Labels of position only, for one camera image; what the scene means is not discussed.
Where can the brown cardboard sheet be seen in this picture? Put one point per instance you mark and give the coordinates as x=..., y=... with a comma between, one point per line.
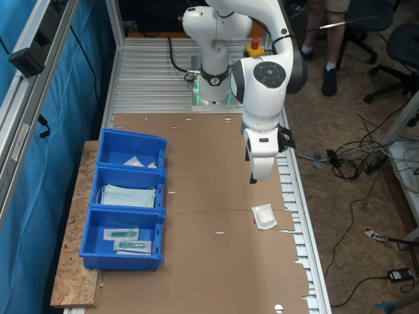
x=212, y=261

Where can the small white packed mask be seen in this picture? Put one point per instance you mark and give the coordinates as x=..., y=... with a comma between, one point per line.
x=153, y=165

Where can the yellow red emergency stop button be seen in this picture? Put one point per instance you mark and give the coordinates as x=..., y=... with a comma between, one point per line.
x=253, y=49

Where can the white printed flat packet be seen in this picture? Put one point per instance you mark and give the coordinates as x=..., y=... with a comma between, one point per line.
x=132, y=162

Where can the blue bin with white packs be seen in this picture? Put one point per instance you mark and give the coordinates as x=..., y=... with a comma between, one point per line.
x=131, y=147

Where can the blue bin with surgical masks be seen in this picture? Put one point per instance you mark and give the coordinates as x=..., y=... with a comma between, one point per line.
x=127, y=176

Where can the pale green surgical mask stack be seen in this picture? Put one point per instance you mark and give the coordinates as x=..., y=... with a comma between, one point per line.
x=126, y=196

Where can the red white striped piece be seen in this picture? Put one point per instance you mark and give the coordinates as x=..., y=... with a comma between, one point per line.
x=374, y=234

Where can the clear packet with green part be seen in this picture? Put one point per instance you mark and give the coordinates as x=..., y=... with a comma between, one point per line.
x=132, y=247
x=121, y=234

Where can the person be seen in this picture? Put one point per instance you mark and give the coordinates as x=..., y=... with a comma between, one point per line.
x=334, y=32

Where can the white desk leg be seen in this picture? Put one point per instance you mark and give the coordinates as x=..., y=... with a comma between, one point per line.
x=401, y=117

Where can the grey sneaker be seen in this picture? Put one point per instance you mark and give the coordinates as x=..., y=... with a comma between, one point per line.
x=296, y=10

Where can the thin metal rod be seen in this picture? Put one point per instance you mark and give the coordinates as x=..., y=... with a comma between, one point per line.
x=343, y=23

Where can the blue bin with green packets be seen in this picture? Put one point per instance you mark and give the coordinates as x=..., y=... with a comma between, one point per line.
x=98, y=242

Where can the black power adapter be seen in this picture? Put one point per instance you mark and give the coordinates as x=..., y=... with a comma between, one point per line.
x=398, y=275

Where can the dark office chair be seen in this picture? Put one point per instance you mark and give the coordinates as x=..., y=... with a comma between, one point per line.
x=366, y=13
x=402, y=49

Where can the OSB wood board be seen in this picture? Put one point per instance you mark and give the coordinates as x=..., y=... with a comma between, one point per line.
x=72, y=278

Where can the aluminium upright post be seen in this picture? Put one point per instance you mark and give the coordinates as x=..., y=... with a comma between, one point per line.
x=113, y=49

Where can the long aluminium frame beam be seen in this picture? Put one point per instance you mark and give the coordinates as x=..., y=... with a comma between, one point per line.
x=13, y=131

